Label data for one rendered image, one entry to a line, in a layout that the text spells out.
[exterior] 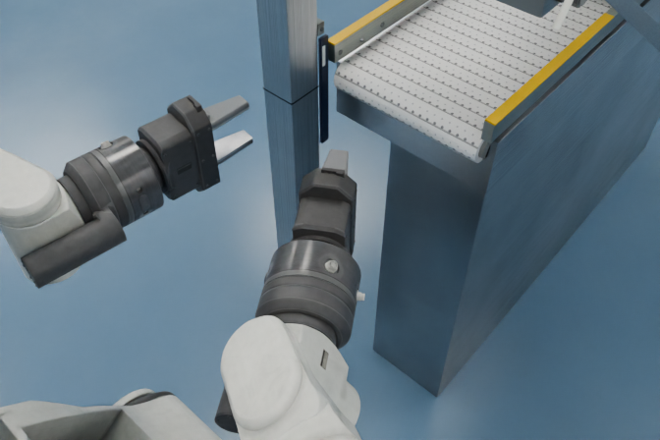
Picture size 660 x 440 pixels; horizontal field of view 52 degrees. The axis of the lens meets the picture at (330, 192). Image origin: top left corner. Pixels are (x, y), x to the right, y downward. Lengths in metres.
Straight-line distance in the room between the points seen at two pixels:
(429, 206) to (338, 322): 0.69
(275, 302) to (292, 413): 0.13
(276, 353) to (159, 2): 2.65
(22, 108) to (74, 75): 0.24
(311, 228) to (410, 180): 0.63
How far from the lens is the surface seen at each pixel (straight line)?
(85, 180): 0.72
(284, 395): 0.50
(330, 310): 0.59
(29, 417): 0.87
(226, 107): 0.79
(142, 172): 0.73
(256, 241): 1.99
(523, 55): 1.09
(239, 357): 0.56
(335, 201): 0.66
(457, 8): 1.18
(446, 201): 1.22
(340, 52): 1.03
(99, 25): 3.01
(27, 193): 0.71
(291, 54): 0.97
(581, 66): 1.12
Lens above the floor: 1.52
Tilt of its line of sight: 46 degrees down
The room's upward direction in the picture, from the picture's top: straight up
